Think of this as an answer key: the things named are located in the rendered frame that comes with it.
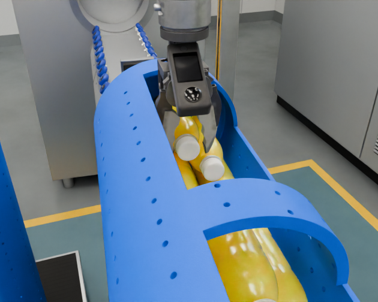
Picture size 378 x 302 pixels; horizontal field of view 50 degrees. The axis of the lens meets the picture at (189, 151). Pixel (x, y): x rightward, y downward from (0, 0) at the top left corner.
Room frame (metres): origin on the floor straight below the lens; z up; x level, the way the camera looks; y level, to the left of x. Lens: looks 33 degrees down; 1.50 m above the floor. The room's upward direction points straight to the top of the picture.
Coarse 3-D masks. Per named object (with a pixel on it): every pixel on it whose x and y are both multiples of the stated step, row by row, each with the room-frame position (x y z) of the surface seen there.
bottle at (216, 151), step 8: (200, 128) 0.67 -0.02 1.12; (200, 136) 0.64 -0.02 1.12; (200, 144) 0.62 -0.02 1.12; (216, 144) 0.62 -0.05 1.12; (200, 152) 0.61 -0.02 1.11; (208, 152) 0.60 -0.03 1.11; (216, 152) 0.61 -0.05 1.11; (192, 160) 0.61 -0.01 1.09; (200, 160) 0.60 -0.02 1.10; (200, 168) 0.59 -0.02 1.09
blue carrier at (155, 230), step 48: (144, 96) 0.60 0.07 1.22; (96, 144) 0.62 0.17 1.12; (144, 144) 0.47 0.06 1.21; (240, 144) 0.68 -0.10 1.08; (144, 192) 0.37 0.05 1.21; (192, 192) 0.34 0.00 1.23; (240, 192) 0.34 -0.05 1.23; (288, 192) 0.36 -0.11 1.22; (144, 240) 0.30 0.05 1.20; (192, 240) 0.28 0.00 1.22; (288, 240) 0.45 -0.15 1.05; (336, 240) 0.32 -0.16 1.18; (144, 288) 0.25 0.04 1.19; (192, 288) 0.23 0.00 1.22; (336, 288) 0.33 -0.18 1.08
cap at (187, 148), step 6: (186, 138) 0.57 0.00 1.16; (192, 138) 0.58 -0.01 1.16; (180, 144) 0.56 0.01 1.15; (186, 144) 0.56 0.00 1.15; (192, 144) 0.57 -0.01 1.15; (198, 144) 0.57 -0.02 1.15; (180, 150) 0.56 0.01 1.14; (186, 150) 0.56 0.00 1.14; (192, 150) 0.57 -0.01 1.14; (198, 150) 0.57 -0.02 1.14; (180, 156) 0.56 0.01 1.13; (186, 156) 0.56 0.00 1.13; (192, 156) 0.57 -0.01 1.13
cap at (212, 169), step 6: (204, 162) 0.59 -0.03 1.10; (210, 162) 0.58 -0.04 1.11; (216, 162) 0.58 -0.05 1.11; (204, 168) 0.57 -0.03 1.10; (210, 168) 0.57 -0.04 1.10; (216, 168) 0.58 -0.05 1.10; (222, 168) 0.58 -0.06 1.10; (204, 174) 0.57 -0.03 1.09; (210, 174) 0.57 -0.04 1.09; (216, 174) 0.58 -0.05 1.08; (222, 174) 0.58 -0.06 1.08; (210, 180) 0.57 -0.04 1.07
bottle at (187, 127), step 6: (174, 108) 0.66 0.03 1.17; (180, 120) 0.61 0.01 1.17; (186, 120) 0.62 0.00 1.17; (192, 120) 0.63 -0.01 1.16; (180, 126) 0.60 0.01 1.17; (186, 126) 0.60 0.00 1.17; (192, 126) 0.61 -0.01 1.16; (180, 132) 0.59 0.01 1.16; (186, 132) 0.59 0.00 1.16; (192, 132) 0.60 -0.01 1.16; (198, 132) 0.61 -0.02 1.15; (180, 138) 0.58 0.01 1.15; (198, 138) 0.60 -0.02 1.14; (174, 144) 0.58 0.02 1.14
